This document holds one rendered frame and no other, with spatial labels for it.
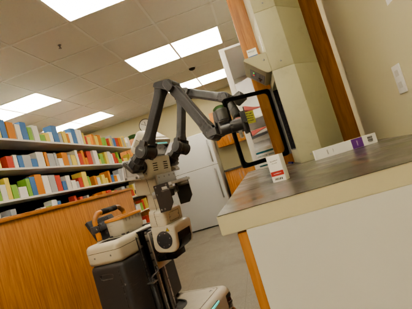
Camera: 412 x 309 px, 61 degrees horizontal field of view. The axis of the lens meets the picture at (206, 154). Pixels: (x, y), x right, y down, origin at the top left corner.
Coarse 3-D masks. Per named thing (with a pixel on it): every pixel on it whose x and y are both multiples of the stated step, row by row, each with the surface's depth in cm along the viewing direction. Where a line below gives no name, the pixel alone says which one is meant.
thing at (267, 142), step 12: (252, 96) 196; (264, 96) 198; (240, 108) 193; (264, 108) 197; (252, 120) 194; (264, 120) 196; (264, 132) 195; (276, 132) 197; (240, 144) 190; (252, 144) 192; (264, 144) 194; (276, 144) 196; (252, 156) 191; (264, 156) 193
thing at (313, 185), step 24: (384, 144) 124; (408, 144) 97; (288, 168) 158; (312, 168) 116; (336, 168) 92; (360, 168) 75; (384, 168) 64; (408, 168) 63; (240, 192) 108; (264, 192) 87; (288, 192) 72; (312, 192) 66; (336, 192) 65; (360, 192) 64; (240, 216) 68; (264, 216) 67; (288, 216) 66
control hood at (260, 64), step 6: (264, 54) 170; (246, 60) 171; (252, 60) 171; (258, 60) 170; (264, 60) 170; (246, 66) 179; (252, 66) 173; (258, 66) 170; (264, 66) 170; (246, 72) 193; (258, 72) 179; (264, 72) 172; (270, 72) 172; (252, 78) 201; (264, 84) 199
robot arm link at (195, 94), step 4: (184, 88) 233; (188, 88) 231; (192, 88) 231; (188, 92) 231; (192, 92) 230; (196, 92) 227; (200, 92) 224; (204, 92) 222; (208, 92) 219; (212, 92) 217; (216, 92) 214; (220, 92) 210; (224, 92) 208; (192, 96) 230; (196, 96) 227; (200, 96) 224; (204, 96) 221; (208, 96) 218; (212, 96) 216; (216, 96) 212; (220, 96) 209; (228, 96) 206; (208, 100) 221; (212, 100) 217; (216, 100) 212; (220, 100) 209
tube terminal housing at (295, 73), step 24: (264, 24) 170; (288, 24) 172; (264, 48) 172; (288, 48) 168; (312, 48) 179; (288, 72) 168; (312, 72) 175; (288, 96) 168; (312, 96) 170; (288, 120) 168; (312, 120) 166; (336, 120) 178; (312, 144) 166
